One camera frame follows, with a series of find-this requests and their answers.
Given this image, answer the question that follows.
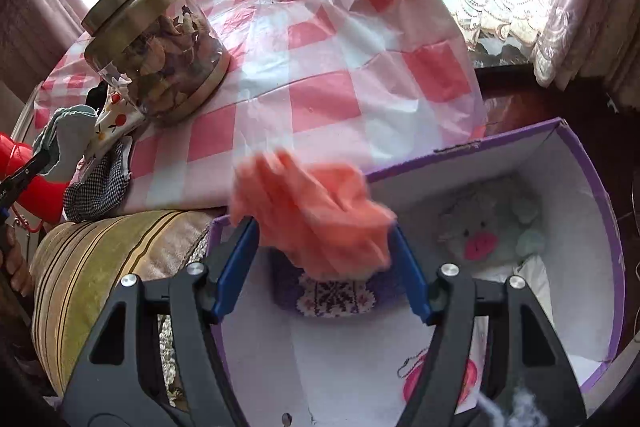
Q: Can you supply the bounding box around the light blue fleece cloth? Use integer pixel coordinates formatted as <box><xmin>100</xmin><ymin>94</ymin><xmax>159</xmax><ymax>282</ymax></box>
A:
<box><xmin>32</xmin><ymin>104</ymin><xmax>98</xmax><ymax>182</ymax></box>

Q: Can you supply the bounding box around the person's left hand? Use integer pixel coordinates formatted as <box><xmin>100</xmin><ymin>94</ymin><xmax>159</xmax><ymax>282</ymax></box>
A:
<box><xmin>0</xmin><ymin>238</ymin><xmax>34</xmax><ymax>299</ymax></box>

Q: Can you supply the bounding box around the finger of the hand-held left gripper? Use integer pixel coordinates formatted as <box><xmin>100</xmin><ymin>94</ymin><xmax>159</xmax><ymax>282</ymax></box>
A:
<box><xmin>0</xmin><ymin>148</ymin><xmax>53</xmax><ymax>198</ymax></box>

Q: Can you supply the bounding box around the salmon pink cloth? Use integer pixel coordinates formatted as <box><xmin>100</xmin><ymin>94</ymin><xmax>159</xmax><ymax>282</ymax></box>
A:
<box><xmin>229</xmin><ymin>149</ymin><xmax>398</xmax><ymax>280</ymax></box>

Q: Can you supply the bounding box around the red plastic thermos jug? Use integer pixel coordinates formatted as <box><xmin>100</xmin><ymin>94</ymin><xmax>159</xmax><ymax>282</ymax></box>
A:
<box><xmin>0</xmin><ymin>131</ymin><xmax>71</xmax><ymax>233</ymax></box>

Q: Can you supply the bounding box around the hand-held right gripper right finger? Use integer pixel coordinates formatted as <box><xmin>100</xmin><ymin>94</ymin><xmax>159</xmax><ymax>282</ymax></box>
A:
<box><xmin>392</xmin><ymin>224</ymin><xmax>587</xmax><ymax>427</ymax></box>

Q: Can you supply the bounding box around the purple cardboard box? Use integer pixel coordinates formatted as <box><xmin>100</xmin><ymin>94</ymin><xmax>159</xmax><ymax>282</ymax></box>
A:
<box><xmin>205</xmin><ymin>118</ymin><xmax>627</xmax><ymax>427</ymax></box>

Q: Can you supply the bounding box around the pink patterned hair scrunchie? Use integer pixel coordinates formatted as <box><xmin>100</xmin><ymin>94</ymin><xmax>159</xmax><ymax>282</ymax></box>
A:
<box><xmin>397</xmin><ymin>349</ymin><xmax>478</xmax><ymax>410</ymax></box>

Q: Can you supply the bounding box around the black white checked cloth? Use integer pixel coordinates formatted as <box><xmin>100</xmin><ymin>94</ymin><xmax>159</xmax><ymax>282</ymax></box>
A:
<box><xmin>65</xmin><ymin>139</ymin><xmax>133</xmax><ymax>223</ymax></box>

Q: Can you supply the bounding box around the white floral cloth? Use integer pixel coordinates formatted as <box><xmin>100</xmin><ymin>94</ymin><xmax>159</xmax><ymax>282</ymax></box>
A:
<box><xmin>92</xmin><ymin>79</ymin><xmax>146</xmax><ymax>148</ymax></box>

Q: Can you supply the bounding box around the striped plush pillow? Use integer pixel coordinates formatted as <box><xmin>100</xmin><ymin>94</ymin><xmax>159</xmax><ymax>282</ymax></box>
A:
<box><xmin>29</xmin><ymin>209</ymin><xmax>236</xmax><ymax>408</ymax></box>

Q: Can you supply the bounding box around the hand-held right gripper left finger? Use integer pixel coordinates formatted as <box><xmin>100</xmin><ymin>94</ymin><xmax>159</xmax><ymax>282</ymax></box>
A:
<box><xmin>62</xmin><ymin>216</ymin><xmax>261</xmax><ymax>427</ymax></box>

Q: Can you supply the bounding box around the red checked plastic tablecloth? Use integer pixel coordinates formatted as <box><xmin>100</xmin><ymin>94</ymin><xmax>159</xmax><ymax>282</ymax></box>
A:
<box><xmin>32</xmin><ymin>0</ymin><xmax>486</xmax><ymax>212</ymax></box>

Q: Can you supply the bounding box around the white green plush toy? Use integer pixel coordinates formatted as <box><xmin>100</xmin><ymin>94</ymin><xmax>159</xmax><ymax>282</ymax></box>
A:
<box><xmin>435</xmin><ymin>179</ymin><xmax>547</xmax><ymax>264</ymax></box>

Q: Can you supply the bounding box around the beige patterned bedding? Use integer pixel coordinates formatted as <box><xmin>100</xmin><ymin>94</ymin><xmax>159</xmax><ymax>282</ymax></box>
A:
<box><xmin>157</xmin><ymin>314</ymin><xmax>193</xmax><ymax>410</ymax></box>

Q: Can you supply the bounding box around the glass jar with metal lid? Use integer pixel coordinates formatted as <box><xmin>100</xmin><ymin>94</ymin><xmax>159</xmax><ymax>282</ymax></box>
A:
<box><xmin>81</xmin><ymin>0</ymin><xmax>232</xmax><ymax>125</ymax></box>

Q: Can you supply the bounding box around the white fluff tuft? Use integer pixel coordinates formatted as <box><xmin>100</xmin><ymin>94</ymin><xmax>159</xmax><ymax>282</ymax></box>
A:
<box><xmin>475</xmin><ymin>379</ymin><xmax>538</xmax><ymax>427</ymax></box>

